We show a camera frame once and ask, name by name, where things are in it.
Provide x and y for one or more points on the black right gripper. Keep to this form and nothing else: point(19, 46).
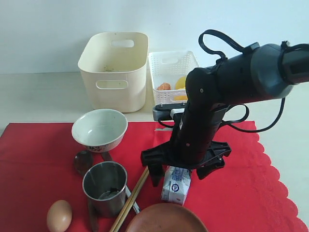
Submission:
point(191, 145)

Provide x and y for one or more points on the blue white milk carton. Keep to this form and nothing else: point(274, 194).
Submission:
point(176, 185)

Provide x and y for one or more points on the yellow cheese wedge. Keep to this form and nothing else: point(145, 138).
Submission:
point(181, 97)

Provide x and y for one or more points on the orange fried chicken piece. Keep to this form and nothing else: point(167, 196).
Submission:
point(164, 86)

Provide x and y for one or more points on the yellow lemon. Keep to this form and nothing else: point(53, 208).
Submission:
point(180, 84)

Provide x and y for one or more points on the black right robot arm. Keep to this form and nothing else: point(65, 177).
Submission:
point(259, 73)

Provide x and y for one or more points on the brown wooden plate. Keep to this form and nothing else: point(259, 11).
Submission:
point(166, 217)

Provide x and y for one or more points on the stainless steel cup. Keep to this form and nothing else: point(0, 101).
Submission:
point(104, 184)

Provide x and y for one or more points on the wooden chopstick upper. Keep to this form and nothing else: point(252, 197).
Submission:
point(135, 191)

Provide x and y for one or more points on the pale green ceramic bowl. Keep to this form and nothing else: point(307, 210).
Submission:
point(100, 130)

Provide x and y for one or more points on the dark wooden spoon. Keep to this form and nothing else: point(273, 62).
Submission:
point(83, 161)

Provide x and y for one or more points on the white perforated plastic basket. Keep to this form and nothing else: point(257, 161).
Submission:
point(168, 67)

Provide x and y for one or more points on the cream plastic tub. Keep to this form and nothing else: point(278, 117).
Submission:
point(113, 69)

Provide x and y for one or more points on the brown egg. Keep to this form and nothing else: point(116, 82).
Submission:
point(59, 216)

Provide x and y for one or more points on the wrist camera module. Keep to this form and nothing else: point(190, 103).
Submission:
point(165, 112)

